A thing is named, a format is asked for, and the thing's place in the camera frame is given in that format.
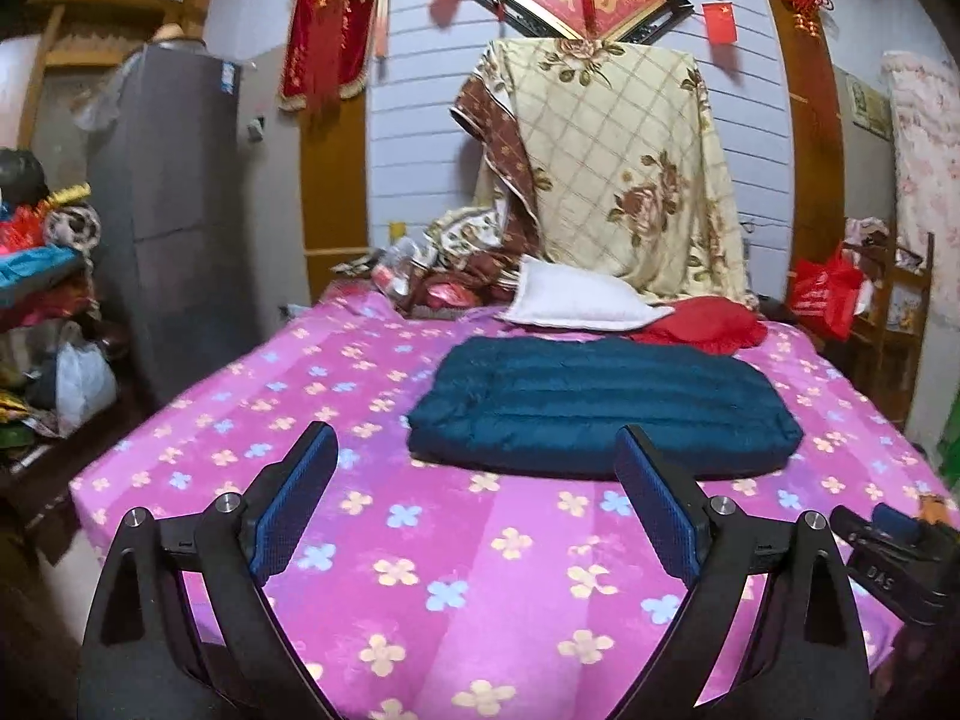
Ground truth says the wooden chair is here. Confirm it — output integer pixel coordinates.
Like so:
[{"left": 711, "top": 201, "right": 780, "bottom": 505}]
[{"left": 844, "top": 216, "right": 935, "bottom": 429}]

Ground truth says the pink floral curtain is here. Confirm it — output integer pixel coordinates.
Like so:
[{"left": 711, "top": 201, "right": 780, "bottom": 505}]
[{"left": 880, "top": 50, "right": 958, "bottom": 327}]

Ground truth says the white pillow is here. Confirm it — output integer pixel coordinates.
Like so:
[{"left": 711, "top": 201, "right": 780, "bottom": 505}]
[{"left": 500, "top": 255, "right": 674, "bottom": 333}]

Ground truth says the red pillow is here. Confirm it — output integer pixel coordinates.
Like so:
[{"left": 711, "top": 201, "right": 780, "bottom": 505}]
[{"left": 628, "top": 296, "right": 768, "bottom": 356}]

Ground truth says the small orange box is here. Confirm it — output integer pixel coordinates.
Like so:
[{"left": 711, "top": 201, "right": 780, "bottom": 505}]
[{"left": 918, "top": 494, "right": 950, "bottom": 527}]

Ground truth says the teal down jacket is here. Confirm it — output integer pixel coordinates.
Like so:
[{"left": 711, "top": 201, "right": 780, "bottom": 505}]
[{"left": 407, "top": 338, "right": 804, "bottom": 481}]

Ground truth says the small red flag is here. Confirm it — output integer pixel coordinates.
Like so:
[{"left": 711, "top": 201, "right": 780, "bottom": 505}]
[{"left": 701, "top": 2, "right": 739, "bottom": 46}]

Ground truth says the cluttered shelf pile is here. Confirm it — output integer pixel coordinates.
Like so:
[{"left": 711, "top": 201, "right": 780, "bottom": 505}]
[{"left": 2, "top": 148, "right": 119, "bottom": 465}]

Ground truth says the red plastic bag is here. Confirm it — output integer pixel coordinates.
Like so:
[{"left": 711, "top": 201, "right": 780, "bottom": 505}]
[{"left": 788, "top": 244, "right": 864, "bottom": 341}]

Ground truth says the beige floral blanket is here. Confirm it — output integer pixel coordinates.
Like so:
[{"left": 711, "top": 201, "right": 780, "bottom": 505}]
[{"left": 451, "top": 39, "right": 755, "bottom": 305}]

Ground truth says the red hanging banner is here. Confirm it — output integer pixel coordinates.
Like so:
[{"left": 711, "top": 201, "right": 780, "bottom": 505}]
[{"left": 278, "top": 0, "right": 389, "bottom": 112}]

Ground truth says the brown patterned bedding pile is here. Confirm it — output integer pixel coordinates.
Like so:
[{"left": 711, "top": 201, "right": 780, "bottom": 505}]
[{"left": 331, "top": 200, "right": 539, "bottom": 317}]

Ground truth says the grey refrigerator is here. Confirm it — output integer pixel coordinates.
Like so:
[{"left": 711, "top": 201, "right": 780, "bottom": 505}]
[{"left": 75, "top": 39, "right": 259, "bottom": 405}]

